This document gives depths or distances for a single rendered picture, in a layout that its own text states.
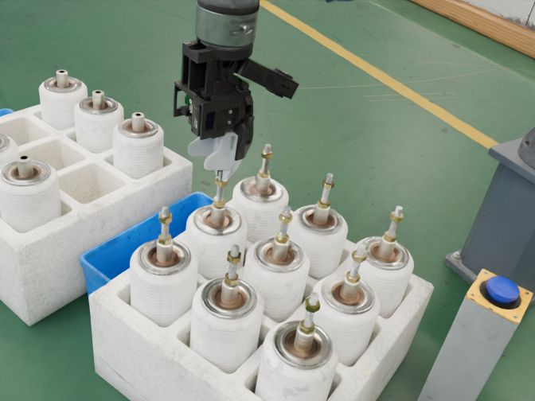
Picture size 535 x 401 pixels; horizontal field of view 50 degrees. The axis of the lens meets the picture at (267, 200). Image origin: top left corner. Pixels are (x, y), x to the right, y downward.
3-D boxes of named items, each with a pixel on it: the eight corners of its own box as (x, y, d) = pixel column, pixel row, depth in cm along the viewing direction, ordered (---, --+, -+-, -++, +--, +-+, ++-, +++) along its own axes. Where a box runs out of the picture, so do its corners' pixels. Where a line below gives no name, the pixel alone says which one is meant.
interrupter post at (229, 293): (240, 304, 76) (243, 286, 74) (223, 308, 75) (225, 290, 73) (234, 291, 77) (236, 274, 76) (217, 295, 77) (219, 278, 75)
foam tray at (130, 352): (240, 256, 121) (248, 187, 110) (407, 355, 104) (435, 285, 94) (94, 372, 93) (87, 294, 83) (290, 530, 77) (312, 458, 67)
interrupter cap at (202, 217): (215, 201, 94) (216, 198, 93) (251, 222, 90) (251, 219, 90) (182, 221, 88) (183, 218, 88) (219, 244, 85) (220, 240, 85)
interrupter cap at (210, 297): (265, 313, 75) (266, 310, 75) (211, 327, 72) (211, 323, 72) (244, 275, 80) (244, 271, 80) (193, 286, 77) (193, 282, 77)
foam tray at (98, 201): (79, 158, 143) (73, 92, 132) (189, 231, 125) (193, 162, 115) (-82, 223, 116) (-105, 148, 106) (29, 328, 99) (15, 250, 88)
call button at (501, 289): (488, 281, 76) (493, 270, 75) (517, 296, 75) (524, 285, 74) (478, 297, 74) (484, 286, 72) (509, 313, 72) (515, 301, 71)
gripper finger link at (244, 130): (220, 151, 81) (224, 95, 76) (231, 148, 82) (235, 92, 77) (240, 165, 78) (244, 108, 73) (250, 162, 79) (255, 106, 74)
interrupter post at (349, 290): (348, 305, 78) (353, 287, 76) (335, 294, 80) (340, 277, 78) (359, 297, 80) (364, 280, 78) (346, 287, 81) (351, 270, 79)
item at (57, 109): (74, 142, 136) (68, 72, 125) (100, 159, 131) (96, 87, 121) (38, 156, 129) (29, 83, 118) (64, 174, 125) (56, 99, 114)
